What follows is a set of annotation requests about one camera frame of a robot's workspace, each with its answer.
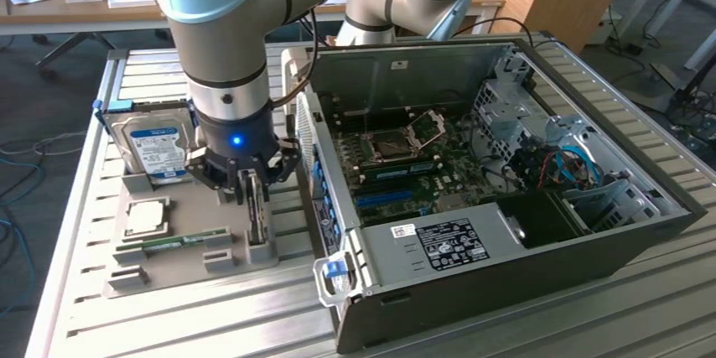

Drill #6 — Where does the metal socket cover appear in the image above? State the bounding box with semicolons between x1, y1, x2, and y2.
406;109;448;142

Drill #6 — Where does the black cable on table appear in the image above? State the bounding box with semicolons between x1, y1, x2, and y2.
473;17;566;49

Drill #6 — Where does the white floor cable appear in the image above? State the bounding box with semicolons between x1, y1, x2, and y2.
0;130;88;157

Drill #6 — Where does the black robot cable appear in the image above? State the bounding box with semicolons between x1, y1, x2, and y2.
268;8;321;107

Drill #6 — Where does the metal disk bay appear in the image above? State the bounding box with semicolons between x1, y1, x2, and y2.
469;78;564;153

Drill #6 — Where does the blue data wire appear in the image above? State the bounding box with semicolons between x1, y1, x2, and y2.
552;145;604;188

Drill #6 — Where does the blue expansion slot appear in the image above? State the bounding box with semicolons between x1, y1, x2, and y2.
353;189;416;209

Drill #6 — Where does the green RAM stick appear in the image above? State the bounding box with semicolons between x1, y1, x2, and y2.
140;229;229;251

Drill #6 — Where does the hard disk with blue caddy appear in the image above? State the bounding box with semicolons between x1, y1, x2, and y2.
92;99;198;186

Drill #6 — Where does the RAM stick with blue label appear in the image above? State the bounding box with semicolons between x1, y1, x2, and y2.
364;159;438;183

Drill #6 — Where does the green motherboard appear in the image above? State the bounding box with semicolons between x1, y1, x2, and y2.
329;110;508;227

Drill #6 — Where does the CPU socket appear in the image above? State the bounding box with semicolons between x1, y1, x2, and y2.
361;128;418;163

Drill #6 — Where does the grey parts rack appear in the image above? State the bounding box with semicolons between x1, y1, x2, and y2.
101;159;281;299

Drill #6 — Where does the blue floor cable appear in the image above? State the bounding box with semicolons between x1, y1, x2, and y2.
0;155;45;319

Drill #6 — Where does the grey power supply unit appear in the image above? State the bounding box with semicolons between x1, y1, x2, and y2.
356;201;530;286

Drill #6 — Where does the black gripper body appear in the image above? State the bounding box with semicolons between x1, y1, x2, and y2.
194;106;281;192

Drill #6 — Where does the silver CPU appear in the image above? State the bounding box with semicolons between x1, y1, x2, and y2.
124;201;168;236

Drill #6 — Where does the black open PC case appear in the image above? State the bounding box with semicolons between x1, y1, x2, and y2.
281;37;709;355

